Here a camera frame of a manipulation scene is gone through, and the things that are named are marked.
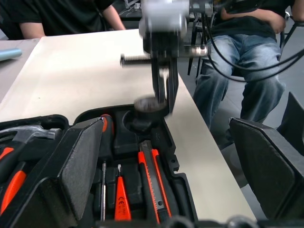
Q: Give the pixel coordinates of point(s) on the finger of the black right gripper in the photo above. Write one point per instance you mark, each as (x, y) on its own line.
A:
(158, 83)
(173, 90)

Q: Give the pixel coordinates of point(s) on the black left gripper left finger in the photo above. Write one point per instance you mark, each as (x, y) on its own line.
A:
(80, 166)

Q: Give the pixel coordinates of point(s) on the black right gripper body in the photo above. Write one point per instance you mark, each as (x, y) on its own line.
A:
(164, 45)

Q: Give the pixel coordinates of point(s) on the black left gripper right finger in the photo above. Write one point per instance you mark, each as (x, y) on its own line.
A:
(263, 166)

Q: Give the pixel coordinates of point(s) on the black plastic tool case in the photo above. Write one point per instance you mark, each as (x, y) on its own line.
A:
(180, 190)

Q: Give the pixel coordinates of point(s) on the orange voltage tester pen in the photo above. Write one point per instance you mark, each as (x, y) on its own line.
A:
(122, 199)

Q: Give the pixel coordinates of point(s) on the black and orange hammer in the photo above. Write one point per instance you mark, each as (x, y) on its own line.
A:
(14, 187)

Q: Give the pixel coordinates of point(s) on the orange and black utility knife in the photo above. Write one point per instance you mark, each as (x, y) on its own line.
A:
(152, 180)

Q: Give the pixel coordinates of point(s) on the person in blue jeans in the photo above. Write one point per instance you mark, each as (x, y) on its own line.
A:
(256, 54)

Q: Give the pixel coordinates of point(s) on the person in black shirt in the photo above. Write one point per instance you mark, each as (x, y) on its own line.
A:
(59, 16)

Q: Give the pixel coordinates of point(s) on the grey-blue rolled tube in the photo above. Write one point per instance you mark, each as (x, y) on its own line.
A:
(9, 54)

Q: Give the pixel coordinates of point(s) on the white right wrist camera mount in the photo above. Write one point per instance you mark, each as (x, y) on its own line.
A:
(164, 14)

